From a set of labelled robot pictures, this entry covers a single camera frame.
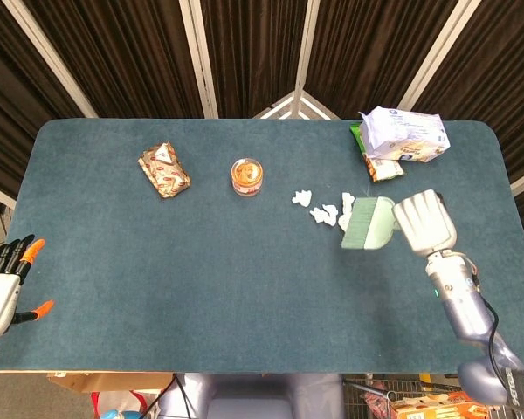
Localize brown cardboard box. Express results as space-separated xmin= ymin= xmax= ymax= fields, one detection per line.
xmin=47 ymin=371 xmax=176 ymax=394

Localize blue felt table mat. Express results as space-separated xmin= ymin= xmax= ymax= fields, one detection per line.
xmin=0 ymin=118 xmax=524 ymax=374

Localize green orange snack bag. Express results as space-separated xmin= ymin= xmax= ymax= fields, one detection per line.
xmin=348 ymin=121 xmax=406 ymax=183

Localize gold foil snack package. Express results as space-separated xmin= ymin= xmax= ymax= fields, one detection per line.
xmin=137 ymin=140 xmax=192 ymax=200

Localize brown pleated curtain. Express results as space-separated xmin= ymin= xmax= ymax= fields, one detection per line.
xmin=0 ymin=0 xmax=524 ymax=228

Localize white screen base frame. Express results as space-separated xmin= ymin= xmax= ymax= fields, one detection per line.
xmin=252 ymin=89 xmax=344 ymax=120

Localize white bag red handles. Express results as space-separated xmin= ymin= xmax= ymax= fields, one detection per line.
xmin=90 ymin=390 xmax=161 ymax=419

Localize grey robot torso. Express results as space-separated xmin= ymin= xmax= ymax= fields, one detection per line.
xmin=156 ymin=373 xmax=346 ymax=419

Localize red patterned bag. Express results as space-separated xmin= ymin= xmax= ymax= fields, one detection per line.
xmin=362 ymin=390 xmax=396 ymax=419

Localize wire shopping basket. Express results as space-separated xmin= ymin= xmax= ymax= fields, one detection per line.
xmin=342 ymin=373 xmax=464 ymax=419

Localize green hand brush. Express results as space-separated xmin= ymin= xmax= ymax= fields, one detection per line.
xmin=340 ymin=195 xmax=397 ymax=251

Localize black cable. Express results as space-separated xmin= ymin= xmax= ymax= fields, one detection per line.
xmin=146 ymin=373 xmax=179 ymax=419

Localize orange cardboard box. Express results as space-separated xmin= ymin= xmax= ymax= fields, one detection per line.
xmin=388 ymin=390 xmax=486 ymax=419

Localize clear jar orange contents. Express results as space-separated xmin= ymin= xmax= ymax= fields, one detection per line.
xmin=230 ymin=157 xmax=264 ymax=197

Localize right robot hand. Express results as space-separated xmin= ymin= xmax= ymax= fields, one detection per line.
xmin=391 ymin=189 xmax=459 ymax=254

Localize long twisted white paper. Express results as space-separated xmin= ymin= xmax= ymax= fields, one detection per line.
xmin=337 ymin=190 xmax=357 ymax=232

